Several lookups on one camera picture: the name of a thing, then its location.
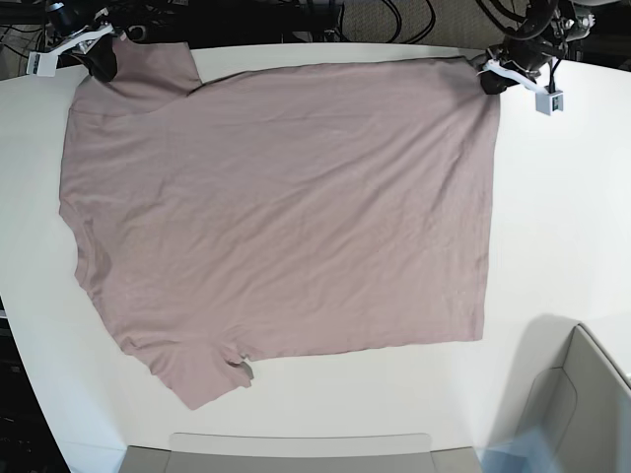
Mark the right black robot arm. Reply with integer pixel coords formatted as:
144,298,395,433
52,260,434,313
37,1,117,83

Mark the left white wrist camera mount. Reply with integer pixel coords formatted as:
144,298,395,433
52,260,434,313
481,59,564,115

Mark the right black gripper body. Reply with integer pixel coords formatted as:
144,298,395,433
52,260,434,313
70,41,117,83

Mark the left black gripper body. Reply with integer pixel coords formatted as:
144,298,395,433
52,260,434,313
486,36,555,81

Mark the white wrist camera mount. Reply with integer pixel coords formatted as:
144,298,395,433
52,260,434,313
481,59,564,115
26,22,116,78

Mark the pink T-shirt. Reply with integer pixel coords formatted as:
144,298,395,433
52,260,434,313
59,41,500,409

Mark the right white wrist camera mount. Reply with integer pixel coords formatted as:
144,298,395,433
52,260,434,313
26,22,116,78

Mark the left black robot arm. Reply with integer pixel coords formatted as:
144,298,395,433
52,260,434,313
477,1,596,96

